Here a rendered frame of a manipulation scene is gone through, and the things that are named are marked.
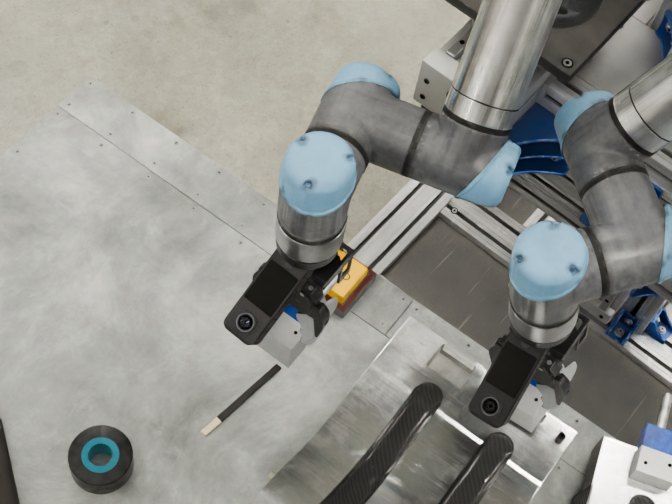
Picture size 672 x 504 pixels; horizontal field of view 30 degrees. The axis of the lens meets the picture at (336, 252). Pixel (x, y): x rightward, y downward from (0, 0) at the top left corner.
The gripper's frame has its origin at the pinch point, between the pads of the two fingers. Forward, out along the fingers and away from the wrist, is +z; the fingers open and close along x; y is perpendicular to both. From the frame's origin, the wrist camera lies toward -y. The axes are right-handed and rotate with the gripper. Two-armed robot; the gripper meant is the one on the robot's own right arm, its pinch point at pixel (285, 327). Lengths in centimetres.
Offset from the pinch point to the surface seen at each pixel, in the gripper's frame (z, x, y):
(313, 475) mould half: 4.3, -13.5, -11.7
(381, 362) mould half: 6.1, -11.0, 6.4
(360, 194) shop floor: 95, 31, 77
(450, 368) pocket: 8.8, -18.2, 12.7
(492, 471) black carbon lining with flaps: 6.8, -30.3, 3.4
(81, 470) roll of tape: 11.5, 10.6, -26.6
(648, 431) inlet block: 8.3, -43.4, 21.3
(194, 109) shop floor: 95, 73, 71
